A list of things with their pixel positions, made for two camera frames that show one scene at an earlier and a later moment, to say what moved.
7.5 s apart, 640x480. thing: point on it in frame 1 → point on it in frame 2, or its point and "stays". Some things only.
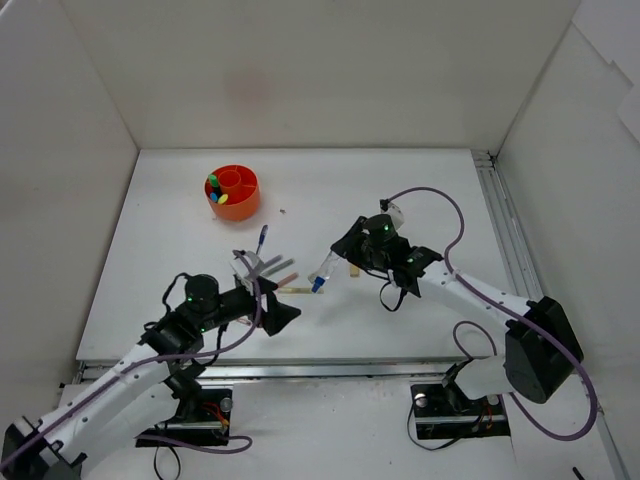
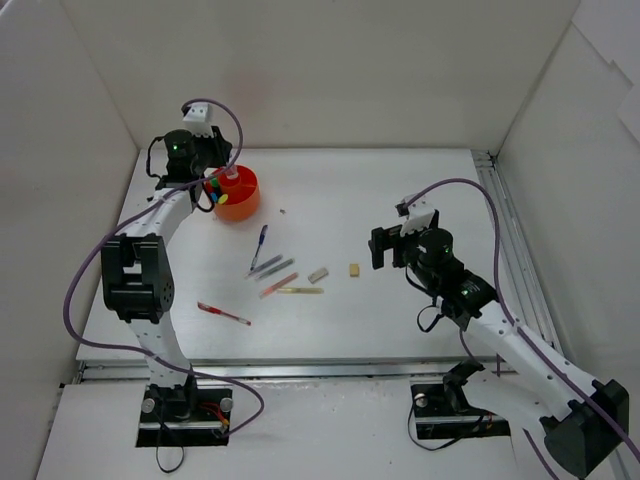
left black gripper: x=263 y=305 → x=218 y=148
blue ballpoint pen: x=262 y=233 stays
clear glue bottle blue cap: x=324 y=271 → x=232 y=172
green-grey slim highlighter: x=282 y=265 stays
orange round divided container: x=241 y=184 stays
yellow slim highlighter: x=295 y=290 stays
